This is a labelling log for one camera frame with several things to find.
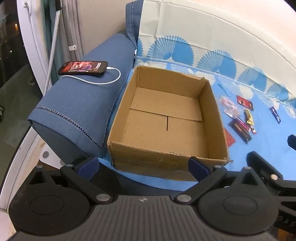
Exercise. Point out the black smartphone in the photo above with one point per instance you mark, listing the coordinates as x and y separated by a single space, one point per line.
81 67

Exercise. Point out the red dark snack packet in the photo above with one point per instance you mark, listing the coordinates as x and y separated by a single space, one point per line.
245 102

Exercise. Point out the blue white printed bed sheet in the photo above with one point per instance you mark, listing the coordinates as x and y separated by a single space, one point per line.
266 143

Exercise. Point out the clear wrapper packet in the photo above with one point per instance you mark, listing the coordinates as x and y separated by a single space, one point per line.
232 113

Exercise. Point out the dark maroon snack bar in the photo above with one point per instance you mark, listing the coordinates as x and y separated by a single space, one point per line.
240 131

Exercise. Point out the pink white candy packet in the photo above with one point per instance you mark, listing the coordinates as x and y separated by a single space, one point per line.
227 102

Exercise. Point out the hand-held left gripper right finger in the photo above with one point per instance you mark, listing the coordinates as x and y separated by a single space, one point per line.
196 169

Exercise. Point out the blue sofa back cushion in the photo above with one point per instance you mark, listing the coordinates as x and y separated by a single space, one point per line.
134 23

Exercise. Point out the white window latch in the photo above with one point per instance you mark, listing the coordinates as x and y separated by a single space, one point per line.
72 47

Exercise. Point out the white window frame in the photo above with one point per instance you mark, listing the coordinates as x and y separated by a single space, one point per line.
32 34

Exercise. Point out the gold yellow wrapped candy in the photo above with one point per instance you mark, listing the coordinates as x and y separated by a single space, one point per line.
248 117

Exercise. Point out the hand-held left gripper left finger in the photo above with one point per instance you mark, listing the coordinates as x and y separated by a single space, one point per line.
89 166

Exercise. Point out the blue sofa armrest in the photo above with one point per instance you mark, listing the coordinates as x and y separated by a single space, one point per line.
81 104

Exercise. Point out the purple candy stick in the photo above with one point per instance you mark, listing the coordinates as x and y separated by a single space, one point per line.
275 114

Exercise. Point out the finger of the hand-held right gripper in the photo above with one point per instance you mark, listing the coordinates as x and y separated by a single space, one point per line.
263 165
292 141

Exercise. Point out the light blue sachet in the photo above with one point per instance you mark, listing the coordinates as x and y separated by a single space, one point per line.
224 90

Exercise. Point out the cardboard box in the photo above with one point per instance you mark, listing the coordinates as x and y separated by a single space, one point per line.
161 104

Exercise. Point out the white plastic furniture piece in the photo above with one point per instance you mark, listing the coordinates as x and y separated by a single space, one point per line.
49 157

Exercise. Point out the flat red sachet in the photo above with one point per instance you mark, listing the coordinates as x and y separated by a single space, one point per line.
229 138

